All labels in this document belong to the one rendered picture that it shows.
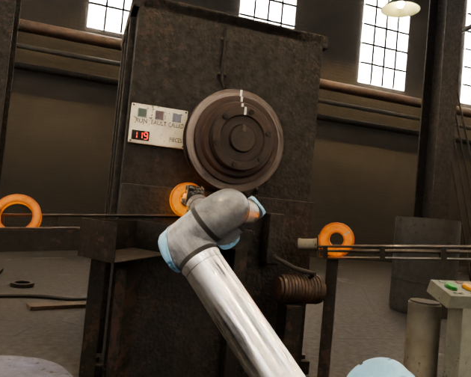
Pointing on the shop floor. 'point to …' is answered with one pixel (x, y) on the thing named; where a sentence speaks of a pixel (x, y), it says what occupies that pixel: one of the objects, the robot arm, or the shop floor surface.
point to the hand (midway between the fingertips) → (188, 195)
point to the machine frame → (190, 19)
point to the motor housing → (291, 328)
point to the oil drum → (443, 234)
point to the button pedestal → (462, 327)
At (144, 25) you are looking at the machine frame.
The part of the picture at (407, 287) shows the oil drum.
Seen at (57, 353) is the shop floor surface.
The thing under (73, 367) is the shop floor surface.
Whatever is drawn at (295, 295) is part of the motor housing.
